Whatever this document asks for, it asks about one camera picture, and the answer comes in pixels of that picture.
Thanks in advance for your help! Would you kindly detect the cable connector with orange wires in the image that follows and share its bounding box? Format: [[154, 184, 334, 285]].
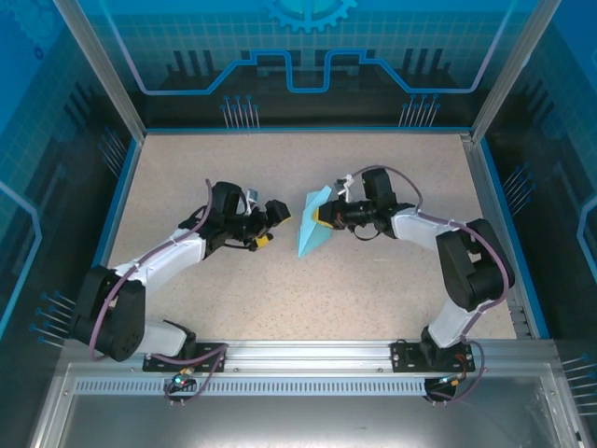
[[436, 371, 470, 387]]

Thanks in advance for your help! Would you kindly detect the aluminium mounting rail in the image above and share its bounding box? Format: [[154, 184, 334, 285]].
[[62, 339, 559, 371]]

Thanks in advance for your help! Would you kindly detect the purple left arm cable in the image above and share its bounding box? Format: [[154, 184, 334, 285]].
[[88, 176, 229, 407]]

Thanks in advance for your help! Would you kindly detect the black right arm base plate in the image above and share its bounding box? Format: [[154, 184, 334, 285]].
[[390, 340, 486, 373]]

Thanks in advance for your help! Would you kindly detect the aluminium side rail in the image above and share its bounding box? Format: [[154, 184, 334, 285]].
[[459, 133, 533, 340]]

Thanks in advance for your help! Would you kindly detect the light blue cloth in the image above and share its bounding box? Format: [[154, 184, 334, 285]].
[[297, 184, 336, 259]]

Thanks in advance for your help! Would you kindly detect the blue table edge trim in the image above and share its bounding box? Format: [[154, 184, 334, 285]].
[[69, 137, 141, 340], [475, 139, 551, 340]]

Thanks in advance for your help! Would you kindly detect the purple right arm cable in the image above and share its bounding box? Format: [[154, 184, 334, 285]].
[[366, 165, 514, 405]]

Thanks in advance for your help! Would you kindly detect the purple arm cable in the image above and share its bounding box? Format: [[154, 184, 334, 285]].
[[366, 165, 514, 405], [88, 176, 229, 407]]

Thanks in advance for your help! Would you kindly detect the thin black right gripper cable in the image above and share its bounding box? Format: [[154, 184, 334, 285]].
[[352, 222, 382, 242]]

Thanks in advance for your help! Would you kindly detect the aluminium frame post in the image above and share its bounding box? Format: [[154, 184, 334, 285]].
[[470, 0, 563, 141], [50, 0, 148, 141]]

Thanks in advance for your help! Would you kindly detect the slotted grey cable duct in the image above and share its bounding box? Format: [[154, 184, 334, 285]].
[[74, 378, 545, 396]]

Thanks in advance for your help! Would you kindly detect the metal tray sheet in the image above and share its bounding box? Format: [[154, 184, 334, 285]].
[[27, 363, 593, 448]]

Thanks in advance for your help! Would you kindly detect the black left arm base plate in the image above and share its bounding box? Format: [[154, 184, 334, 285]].
[[142, 342, 230, 373]]

